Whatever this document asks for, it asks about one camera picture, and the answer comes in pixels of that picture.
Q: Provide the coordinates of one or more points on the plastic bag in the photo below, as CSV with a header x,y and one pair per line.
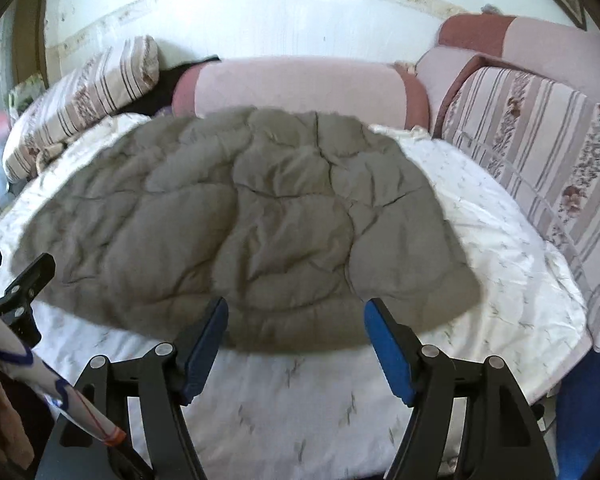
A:
x,y
26,93

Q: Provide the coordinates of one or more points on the small cream item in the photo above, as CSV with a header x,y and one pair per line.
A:
x,y
406,67

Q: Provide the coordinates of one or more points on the white leaf-print bedsheet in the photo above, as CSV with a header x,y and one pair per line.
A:
x,y
505,270

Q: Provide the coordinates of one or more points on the pink and maroon sofa backrest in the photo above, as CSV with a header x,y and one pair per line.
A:
x,y
540,45

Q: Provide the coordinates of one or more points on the blue cloth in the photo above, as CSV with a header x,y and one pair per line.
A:
x,y
590,410

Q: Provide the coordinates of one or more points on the person's left forearm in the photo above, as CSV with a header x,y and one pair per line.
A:
x,y
5,420

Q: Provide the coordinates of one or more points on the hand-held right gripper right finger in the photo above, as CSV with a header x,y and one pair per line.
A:
x,y
387,355

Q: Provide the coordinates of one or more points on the large striped floral cushion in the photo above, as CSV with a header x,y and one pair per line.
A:
x,y
545,160

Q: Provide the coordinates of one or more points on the pink bolster cushion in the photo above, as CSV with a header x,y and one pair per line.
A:
x,y
305,85

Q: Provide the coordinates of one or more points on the striped floral pillow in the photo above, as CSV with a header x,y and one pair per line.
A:
x,y
80,105

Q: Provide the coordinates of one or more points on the black cloth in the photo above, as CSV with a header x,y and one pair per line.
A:
x,y
165,85

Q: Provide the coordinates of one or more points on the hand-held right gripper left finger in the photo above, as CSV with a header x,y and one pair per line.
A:
x,y
205,355

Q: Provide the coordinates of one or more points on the small grey item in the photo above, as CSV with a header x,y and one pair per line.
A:
x,y
490,9

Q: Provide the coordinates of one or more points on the olive quilted hooded jacket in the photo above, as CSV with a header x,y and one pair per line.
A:
x,y
230,220

